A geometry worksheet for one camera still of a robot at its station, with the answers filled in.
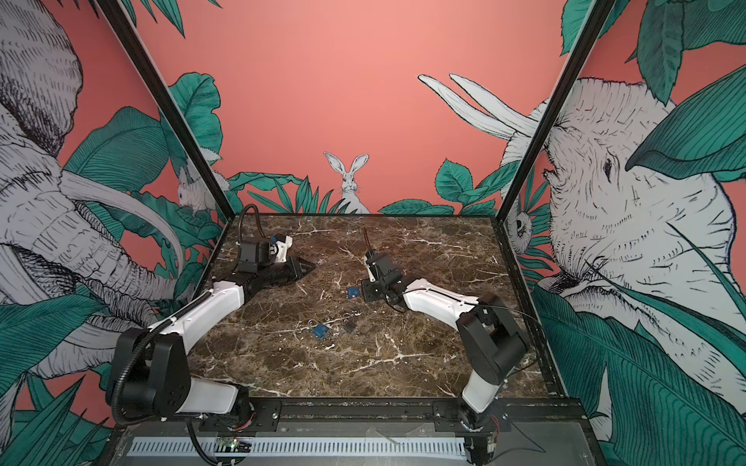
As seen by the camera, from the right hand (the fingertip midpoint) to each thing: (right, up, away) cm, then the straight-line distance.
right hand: (362, 285), depth 89 cm
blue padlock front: (-13, -14, -1) cm, 19 cm away
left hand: (-14, +7, -4) cm, 16 cm away
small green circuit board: (-31, -37, -19) cm, 51 cm away
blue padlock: (-4, -4, +9) cm, 11 cm away
